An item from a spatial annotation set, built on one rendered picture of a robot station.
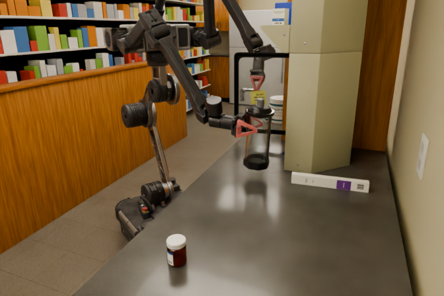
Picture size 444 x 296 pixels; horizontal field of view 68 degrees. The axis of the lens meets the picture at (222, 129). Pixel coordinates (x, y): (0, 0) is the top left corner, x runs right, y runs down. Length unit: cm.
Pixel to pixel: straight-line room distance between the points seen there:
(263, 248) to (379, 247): 31
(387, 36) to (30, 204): 260
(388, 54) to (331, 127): 45
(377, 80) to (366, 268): 93
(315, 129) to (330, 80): 19
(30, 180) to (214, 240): 210
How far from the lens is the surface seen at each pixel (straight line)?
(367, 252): 98
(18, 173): 280
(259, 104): 121
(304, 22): 125
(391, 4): 161
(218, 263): 88
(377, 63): 162
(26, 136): 279
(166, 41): 138
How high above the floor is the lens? 150
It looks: 17 degrees down
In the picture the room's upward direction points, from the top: 1 degrees counter-clockwise
